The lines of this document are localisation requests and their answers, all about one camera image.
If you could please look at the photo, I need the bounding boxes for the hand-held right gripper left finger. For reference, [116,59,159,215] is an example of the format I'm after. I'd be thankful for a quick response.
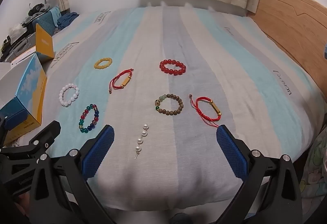
[28,124,115,224]

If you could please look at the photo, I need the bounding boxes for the white plastic bag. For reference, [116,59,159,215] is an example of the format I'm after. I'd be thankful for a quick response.
[9,22,26,37]

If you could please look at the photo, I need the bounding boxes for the white cardboard box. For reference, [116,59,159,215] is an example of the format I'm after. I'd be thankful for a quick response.
[0,23,56,146]

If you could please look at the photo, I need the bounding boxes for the brown wooden bead bracelet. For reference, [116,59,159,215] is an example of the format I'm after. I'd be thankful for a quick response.
[155,94,183,117]

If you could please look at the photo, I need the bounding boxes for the red bead bracelet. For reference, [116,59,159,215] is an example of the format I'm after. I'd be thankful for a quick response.
[159,59,187,76]

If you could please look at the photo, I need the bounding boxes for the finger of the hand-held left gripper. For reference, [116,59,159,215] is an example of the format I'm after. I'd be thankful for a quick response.
[27,120,62,162]
[0,115,16,149]

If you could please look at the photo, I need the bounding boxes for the multicolour glass bead bracelet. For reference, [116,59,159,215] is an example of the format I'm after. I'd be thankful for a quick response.
[78,104,100,134]

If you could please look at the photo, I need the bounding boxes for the white bead bracelet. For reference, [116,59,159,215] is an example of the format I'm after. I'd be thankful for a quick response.
[59,83,80,107]

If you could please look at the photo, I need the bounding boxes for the white pearl string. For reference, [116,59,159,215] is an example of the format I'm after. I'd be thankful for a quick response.
[133,123,150,159]

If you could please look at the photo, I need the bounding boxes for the yellow bead bracelet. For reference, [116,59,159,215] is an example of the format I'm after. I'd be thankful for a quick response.
[94,57,113,70]

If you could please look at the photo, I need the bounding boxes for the dark blue clothes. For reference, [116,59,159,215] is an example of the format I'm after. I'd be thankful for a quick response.
[56,11,80,30]

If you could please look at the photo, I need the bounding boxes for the teal suitcase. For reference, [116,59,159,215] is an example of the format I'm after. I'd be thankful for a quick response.
[33,10,61,37]

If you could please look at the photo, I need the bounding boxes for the grey suitcase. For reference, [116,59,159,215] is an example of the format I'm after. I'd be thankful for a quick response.
[0,32,38,62]

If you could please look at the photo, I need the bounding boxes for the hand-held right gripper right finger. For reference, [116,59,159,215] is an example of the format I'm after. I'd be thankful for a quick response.
[216,124,305,224]

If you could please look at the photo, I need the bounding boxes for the striped bed sheet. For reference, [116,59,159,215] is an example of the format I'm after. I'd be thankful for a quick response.
[38,6,325,212]

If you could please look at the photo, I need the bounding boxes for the black items pile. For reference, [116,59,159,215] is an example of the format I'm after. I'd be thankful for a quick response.
[27,3,52,17]

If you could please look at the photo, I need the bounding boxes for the red cord bracelet gold tube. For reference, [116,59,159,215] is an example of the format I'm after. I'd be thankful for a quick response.
[108,68,134,94]
[189,94,222,127]

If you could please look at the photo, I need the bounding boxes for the wooden headboard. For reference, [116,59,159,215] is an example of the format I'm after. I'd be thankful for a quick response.
[249,0,327,79]

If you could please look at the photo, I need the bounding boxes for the printed green cloth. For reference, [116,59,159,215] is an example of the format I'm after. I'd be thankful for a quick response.
[302,127,327,198]

